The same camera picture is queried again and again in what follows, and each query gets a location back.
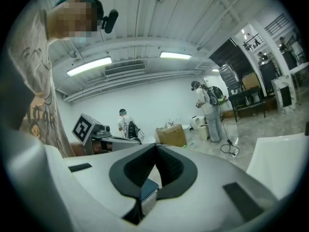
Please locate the silver ribbed suitcase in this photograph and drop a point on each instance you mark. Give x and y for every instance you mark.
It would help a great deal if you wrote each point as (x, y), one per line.
(228, 76)

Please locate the black table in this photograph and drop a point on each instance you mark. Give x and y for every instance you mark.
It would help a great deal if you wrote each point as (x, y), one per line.
(246, 98)

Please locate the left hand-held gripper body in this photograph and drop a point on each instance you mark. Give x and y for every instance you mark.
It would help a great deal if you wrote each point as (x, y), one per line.
(84, 129)

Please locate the black staircase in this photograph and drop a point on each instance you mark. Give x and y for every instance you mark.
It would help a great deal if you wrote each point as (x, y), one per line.
(229, 54)

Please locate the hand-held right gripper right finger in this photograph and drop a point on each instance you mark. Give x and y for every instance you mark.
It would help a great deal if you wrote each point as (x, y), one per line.
(212, 173)

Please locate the small brown cardboard box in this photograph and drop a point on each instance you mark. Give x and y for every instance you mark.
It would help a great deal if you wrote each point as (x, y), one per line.
(251, 81)

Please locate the person's left forearm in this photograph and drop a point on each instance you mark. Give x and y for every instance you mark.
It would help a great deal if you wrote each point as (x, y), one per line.
(76, 150)

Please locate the white marble counter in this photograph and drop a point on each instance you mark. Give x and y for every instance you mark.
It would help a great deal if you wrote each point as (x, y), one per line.
(285, 93)

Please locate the plain brown cardboard box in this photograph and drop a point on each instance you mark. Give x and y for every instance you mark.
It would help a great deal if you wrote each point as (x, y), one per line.
(170, 135)

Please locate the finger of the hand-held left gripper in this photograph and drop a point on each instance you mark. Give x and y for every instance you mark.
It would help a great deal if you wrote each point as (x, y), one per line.
(125, 142)

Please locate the black metal railing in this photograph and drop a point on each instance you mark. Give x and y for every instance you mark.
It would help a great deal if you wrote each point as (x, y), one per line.
(277, 24)
(252, 42)

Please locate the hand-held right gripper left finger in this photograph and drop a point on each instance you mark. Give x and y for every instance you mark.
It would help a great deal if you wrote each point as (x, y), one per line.
(96, 178)

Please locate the white power strip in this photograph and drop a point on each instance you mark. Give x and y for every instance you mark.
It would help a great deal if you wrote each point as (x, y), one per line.
(233, 155)

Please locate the blue upholstered chair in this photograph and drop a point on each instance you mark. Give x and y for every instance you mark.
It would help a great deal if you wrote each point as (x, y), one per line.
(149, 190)

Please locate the green plastic item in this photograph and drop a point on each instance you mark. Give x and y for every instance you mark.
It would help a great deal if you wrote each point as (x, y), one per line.
(184, 146)

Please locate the white ceiling air vent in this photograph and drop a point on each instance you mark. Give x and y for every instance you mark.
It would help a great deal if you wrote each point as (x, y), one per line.
(125, 69)

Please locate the black head-mounted camera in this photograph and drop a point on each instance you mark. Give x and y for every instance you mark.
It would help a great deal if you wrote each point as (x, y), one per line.
(109, 20)

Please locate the person's face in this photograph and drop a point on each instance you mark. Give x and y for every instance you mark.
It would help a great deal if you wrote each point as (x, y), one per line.
(72, 16)

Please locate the white bucket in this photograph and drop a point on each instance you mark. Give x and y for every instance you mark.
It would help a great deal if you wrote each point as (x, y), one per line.
(204, 132)

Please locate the person's beige printed shirt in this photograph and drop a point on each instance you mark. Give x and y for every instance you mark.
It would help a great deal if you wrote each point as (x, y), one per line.
(43, 69)

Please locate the fluorescent ceiling light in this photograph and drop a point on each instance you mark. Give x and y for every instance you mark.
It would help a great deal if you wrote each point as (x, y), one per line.
(89, 65)
(175, 55)

